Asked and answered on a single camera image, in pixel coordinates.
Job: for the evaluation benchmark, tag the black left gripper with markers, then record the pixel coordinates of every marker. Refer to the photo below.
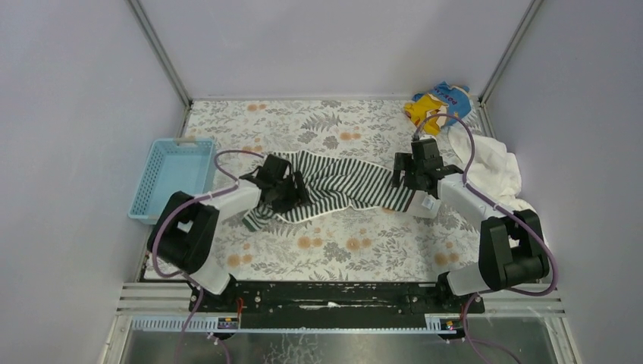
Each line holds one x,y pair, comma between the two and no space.
284,189

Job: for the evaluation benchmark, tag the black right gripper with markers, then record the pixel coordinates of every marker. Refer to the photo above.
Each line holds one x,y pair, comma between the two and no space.
416,174

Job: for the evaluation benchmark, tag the green white striped towel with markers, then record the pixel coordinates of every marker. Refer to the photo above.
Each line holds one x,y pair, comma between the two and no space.
335,184

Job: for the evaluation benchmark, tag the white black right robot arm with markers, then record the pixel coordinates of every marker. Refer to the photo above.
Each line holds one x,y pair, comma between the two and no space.
511,248

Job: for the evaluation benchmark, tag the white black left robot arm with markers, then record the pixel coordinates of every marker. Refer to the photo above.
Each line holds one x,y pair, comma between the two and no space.
185,231

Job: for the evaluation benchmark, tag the blue yellow cartoon towel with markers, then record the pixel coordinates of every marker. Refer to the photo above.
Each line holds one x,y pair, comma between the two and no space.
443,98

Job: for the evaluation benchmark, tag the floral patterned table mat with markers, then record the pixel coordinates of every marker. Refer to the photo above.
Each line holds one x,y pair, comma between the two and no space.
349,245

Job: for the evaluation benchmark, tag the white fluffy towel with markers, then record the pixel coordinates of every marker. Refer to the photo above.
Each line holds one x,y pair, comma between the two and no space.
494,171

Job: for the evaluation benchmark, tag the light blue plastic basket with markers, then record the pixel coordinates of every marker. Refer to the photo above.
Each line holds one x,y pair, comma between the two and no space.
173,164

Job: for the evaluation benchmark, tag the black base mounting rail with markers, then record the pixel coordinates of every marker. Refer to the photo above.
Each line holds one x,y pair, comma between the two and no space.
332,299

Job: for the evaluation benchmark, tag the white slotted cable duct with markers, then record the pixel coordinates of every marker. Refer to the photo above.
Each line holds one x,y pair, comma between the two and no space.
293,324

